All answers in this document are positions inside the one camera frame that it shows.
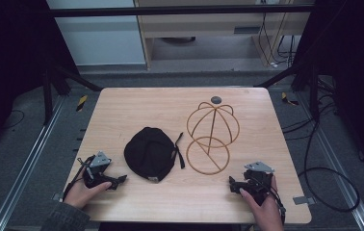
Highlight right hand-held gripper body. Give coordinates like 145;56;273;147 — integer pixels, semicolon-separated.
239;161;275;207

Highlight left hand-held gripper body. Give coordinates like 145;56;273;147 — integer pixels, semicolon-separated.
83;151;117;190

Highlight black cap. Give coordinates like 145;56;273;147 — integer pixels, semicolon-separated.
123;126;186;184

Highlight wooden wire hat stand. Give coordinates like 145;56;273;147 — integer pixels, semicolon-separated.
185;101;241;176

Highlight person's right hand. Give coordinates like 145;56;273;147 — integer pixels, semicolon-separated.
239;174;286;231

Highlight person's left hand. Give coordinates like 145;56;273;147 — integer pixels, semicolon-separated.
63;177;113;210

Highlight yellow black hazard tape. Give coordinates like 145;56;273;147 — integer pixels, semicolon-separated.
75;94;89;113
280;91;299;107

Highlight white cabinet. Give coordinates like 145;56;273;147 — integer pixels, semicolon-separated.
45;0;148;67

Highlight black curtain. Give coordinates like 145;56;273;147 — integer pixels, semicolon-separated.
290;0;364;178
0;0;80;160

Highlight light wooden desk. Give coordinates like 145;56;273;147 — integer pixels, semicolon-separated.
133;0;317;70

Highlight right hand-held gripper cable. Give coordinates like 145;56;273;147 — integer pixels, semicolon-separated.
254;177;287;225

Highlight hand-held gripper cable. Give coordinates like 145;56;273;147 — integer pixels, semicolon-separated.
62;156;91;201
254;177;287;225

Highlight left hand-held gripper cable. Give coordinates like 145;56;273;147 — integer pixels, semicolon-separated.
62;156;91;201

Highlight long looped black floor cable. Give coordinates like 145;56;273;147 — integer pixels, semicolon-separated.
298;119;361;214

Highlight aluminium floor rail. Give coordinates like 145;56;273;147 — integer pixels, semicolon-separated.
0;95;66;231
295;91;364;231

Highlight black floor cable bundle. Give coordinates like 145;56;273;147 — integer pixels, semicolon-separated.
280;76;340;142

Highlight black diagonal frame strut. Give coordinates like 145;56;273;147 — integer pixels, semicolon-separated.
254;63;307;89
54;64;103;93

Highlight thin black floor cable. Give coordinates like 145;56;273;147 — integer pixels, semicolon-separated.
2;109;26;130

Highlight hanging cables under desk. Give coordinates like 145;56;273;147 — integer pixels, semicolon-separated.
257;12;298;69

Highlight black horizontal frame bar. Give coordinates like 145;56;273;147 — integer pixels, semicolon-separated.
48;4;315;18

